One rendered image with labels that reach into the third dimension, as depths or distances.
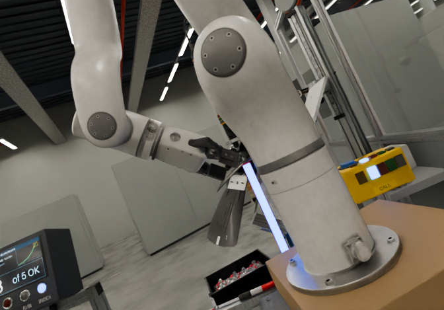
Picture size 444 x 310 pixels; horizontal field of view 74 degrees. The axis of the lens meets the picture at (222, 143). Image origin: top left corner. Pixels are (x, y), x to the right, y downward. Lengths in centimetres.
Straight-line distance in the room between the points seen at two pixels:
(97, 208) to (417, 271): 1294
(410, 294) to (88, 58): 58
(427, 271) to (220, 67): 37
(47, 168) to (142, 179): 740
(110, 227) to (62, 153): 353
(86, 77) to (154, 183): 610
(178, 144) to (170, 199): 607
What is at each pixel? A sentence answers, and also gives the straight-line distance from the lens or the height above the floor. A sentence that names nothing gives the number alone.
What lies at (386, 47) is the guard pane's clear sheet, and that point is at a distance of 143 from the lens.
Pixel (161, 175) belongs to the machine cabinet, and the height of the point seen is 144.
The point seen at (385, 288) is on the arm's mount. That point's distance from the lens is 47.
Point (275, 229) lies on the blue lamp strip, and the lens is 86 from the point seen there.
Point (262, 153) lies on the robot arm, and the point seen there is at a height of 121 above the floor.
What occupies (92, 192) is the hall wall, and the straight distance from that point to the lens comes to 1324.
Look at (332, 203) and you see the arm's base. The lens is 48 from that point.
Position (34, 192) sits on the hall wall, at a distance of 1354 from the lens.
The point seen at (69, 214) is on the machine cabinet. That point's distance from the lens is 816.
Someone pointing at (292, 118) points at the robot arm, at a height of 124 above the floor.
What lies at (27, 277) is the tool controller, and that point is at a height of 115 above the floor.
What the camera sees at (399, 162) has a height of 104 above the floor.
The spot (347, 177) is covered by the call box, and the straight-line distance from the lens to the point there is 82.
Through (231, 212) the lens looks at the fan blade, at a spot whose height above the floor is 102.
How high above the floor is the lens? 123
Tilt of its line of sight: 3 degrees up
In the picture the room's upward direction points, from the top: 24 degrees counter-clockwise
